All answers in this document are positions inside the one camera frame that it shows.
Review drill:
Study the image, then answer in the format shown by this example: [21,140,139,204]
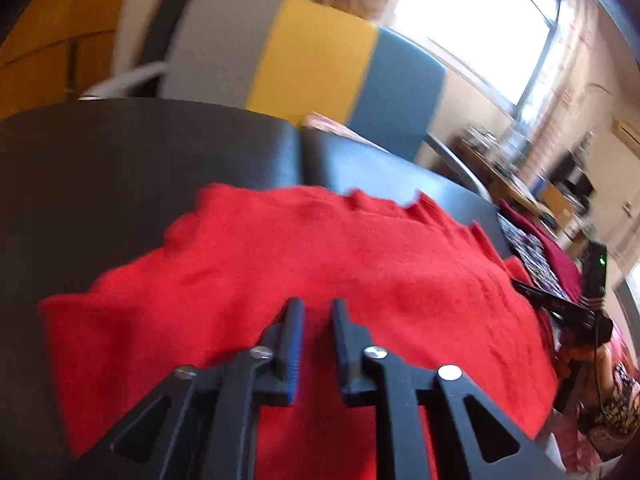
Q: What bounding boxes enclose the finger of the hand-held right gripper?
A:
[512,281,585,321]

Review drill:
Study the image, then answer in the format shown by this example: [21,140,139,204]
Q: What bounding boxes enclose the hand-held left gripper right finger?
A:
[332,298,566,480]

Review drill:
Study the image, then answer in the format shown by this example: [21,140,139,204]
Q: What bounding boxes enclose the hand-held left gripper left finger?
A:
[65,297,306,480]

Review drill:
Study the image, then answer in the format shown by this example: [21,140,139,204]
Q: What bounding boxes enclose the red knit sweater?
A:
[39,183,561,480]

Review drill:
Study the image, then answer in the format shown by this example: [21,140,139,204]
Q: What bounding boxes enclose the dark red cloth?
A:
[497,200,583,301]

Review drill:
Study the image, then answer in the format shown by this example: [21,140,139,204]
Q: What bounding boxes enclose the black white patterned cloth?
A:
[497,212,576,306]

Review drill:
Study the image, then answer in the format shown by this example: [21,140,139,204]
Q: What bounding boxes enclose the black monitor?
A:
[550,152,596,201]

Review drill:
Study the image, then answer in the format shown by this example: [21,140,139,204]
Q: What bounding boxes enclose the wooden side table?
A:
[445,135,591,241]

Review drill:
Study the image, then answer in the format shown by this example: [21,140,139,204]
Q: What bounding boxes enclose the air conditioner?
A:
[614,119,640,148]

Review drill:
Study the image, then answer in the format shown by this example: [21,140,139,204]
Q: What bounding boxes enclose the window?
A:
[392,0,561,116]

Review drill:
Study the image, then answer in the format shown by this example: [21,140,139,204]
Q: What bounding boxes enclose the grey yellow blue armchair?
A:
[80,0,493,201]

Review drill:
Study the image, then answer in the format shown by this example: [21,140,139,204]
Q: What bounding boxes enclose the wooden wardrobe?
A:
[0,0,138,121]

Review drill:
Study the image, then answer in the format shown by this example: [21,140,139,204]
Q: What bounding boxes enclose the black upright post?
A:
[137,0,206,98]

